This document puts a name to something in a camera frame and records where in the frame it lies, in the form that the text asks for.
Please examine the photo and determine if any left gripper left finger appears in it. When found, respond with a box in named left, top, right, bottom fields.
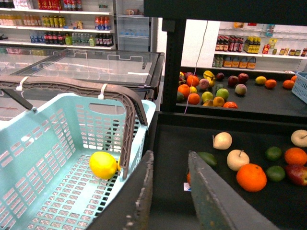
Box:
left=87, top=150, right=154, bottom=230

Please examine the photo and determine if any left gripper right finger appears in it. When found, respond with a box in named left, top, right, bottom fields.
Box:
left=188, top=151, right=278, bottom=230

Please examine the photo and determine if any yellow lemon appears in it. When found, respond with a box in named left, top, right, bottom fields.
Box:
left=89, top=151, right=118, bottom=180
left=255, top=76, right=267, bottom=85

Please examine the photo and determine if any light blue shopping basket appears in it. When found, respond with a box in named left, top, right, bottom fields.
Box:
left=0, top=92, right=156, bottom=230

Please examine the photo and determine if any grey basket handle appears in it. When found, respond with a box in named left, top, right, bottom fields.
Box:
left=0, top=75, right=148, bottom=180

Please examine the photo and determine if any orange persimmon with leaf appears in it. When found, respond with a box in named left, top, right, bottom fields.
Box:
left=186, top=172, right=190, bottom=185

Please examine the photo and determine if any large orange tangerine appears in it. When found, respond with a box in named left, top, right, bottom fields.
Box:
left=236, top=163, right=267, bottom=192

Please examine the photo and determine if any dark green avocado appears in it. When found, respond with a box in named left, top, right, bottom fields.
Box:
left=197, top=152, right=217, bottom=168

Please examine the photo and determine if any white pear with stem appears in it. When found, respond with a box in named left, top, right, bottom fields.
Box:
left=227, top=149, right=250, bottom=172

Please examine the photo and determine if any green lime lower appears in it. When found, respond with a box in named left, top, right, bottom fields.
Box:
left=265, top=165, right=285, bottom=182

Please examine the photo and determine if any green lime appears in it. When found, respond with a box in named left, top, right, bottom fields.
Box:
left=265, top=165, right=285, bottom=182
left=265, top=146, right=283, bottom=161

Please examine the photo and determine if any white round pear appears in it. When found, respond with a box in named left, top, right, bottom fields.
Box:
left=213, top=132, right=233, bottom=150

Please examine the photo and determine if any green lime upper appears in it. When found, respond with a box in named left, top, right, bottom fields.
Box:
left=265, top=146, right=283, bottom=161

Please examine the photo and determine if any red apple right edge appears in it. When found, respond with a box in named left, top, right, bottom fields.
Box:
left=284, top=164, right=307, bottom=186

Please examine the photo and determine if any orange fruit right edge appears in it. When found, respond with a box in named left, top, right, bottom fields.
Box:
left=284, top=147, right=307, bottom=165

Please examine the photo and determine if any glass top chest freezer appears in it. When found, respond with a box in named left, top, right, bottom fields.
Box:
left=0, top=47, right=165, bottom=101

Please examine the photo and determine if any small blue basket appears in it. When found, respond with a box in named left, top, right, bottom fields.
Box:
left=292, top=72, right=307, bottom=103

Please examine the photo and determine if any white cable tie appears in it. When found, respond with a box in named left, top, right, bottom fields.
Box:
left=98, top=83, right=108, bottom=100

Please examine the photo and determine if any black produce shelf frame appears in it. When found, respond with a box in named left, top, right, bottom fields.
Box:
left=144, top=0, right=307, bottom=123

